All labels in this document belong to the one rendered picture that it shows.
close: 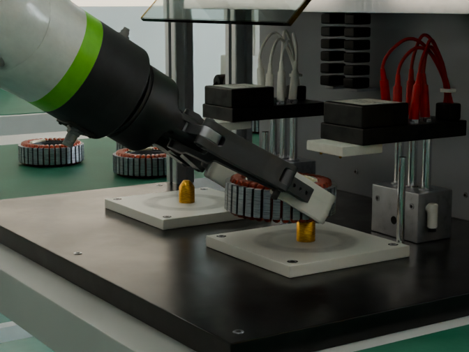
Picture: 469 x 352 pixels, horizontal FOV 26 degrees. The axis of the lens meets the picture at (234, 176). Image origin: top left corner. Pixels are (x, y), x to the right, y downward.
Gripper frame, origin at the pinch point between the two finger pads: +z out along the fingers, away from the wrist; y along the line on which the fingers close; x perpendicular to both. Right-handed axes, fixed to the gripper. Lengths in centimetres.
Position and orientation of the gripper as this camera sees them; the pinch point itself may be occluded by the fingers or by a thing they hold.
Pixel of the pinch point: (278, 192)
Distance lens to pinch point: 102.0
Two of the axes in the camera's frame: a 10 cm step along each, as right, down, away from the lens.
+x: 4.3, -8.9, 1.4
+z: 7.1, 4.3, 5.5
